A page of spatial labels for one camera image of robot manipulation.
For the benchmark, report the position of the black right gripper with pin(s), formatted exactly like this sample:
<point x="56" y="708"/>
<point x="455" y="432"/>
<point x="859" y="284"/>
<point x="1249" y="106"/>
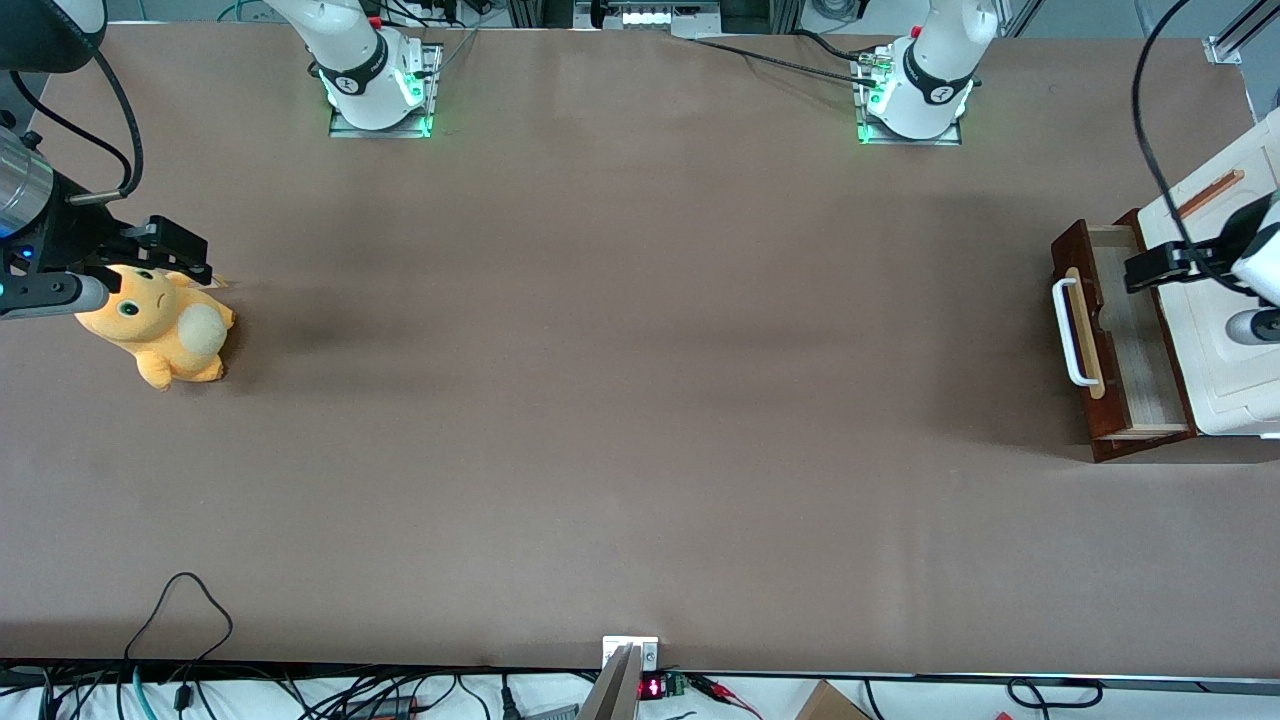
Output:
<point x="72" y="233"/>

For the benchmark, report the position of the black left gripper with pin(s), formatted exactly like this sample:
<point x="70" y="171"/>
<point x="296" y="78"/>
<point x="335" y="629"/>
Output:
<point x="1218" y="247"/>

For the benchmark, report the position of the dark wooden drawer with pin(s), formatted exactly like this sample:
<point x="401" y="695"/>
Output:
<point x="1135" y="350"/>

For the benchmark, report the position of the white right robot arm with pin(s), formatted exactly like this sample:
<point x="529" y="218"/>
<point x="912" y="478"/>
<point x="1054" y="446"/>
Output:
<point x="350" y="60"/>

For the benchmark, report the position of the white drawer cabinet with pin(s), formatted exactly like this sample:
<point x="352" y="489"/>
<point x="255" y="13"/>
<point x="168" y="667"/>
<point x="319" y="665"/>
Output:
<point x="1230" y="390"/>

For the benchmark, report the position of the orange plush toy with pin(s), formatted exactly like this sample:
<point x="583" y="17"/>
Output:
<point x="190" y="335"/>

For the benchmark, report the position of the black power adapter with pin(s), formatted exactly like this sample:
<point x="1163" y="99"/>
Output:
<point x="385" y="706"/>

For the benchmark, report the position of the white lit power strip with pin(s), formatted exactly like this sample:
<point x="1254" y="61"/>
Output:
<point x="650" y="15"/>

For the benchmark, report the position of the brown cardboard piece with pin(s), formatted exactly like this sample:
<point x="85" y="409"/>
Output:
<point x="830" y="705"/>

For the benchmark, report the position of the black power plug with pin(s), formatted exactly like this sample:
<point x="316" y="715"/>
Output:
<point x="508" y="705"/>

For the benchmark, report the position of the red clip test leads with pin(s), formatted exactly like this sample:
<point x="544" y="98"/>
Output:
<point x="715" y="687"/>

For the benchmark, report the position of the red LED display module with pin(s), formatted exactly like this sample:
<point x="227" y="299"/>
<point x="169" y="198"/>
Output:
<point x="655" y="687"/>

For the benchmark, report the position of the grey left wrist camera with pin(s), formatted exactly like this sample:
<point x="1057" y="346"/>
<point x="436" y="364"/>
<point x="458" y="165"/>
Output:
<point x="1258" y="327"/>

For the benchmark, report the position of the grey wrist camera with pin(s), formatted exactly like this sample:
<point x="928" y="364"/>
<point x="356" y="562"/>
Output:
<point x="50" y="293"/>
<point x="1258" y="327"/>

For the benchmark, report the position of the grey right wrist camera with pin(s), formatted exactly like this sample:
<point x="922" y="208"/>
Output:
<point x="50" y="293"/>

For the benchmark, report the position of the aluminium frame profile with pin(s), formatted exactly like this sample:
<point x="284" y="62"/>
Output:
<point x="1235" y="40"/>

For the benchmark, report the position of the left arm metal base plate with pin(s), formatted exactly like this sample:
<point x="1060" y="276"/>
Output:
<point x="900" y="141"/>

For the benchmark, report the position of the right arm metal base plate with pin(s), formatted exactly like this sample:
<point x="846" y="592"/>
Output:
<point x="434" y="90"/>

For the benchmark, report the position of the white metal bracket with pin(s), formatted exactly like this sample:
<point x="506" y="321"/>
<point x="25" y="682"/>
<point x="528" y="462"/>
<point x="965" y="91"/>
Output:
<point x="645" y="650"/>

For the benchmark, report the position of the grey wedge-shaped mount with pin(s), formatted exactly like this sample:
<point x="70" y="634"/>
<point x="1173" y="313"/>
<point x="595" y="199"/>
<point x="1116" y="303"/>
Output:
<point x="610" y="695"/>

